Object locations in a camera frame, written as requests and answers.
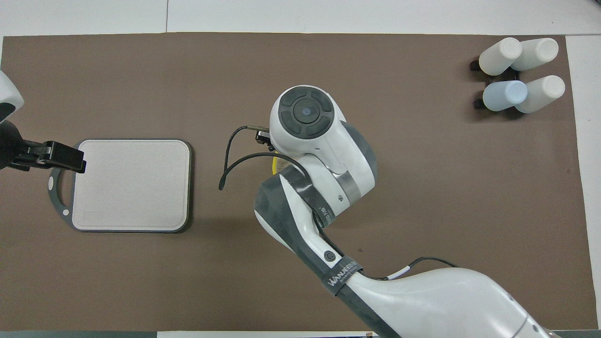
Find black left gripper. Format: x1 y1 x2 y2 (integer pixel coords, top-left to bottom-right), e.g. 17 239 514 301
45 140 87 175

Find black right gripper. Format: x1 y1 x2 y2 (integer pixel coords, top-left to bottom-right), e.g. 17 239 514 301
254 129 278 152

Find brown table mat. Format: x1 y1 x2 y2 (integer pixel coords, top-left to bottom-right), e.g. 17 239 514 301
0 32 598 332

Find black bottle rack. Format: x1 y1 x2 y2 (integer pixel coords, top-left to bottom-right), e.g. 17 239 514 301
470 56 522 111

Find pale blue plastic bottle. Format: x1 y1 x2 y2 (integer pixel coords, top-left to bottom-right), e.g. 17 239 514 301
483 80 529 112

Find white plastic bottle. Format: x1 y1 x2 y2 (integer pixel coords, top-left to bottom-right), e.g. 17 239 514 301
479 38 523 77
511 38 559 72
515 75 566 114

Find grey cutting board with handle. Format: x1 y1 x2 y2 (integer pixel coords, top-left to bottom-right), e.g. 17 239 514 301
48 138 193 234

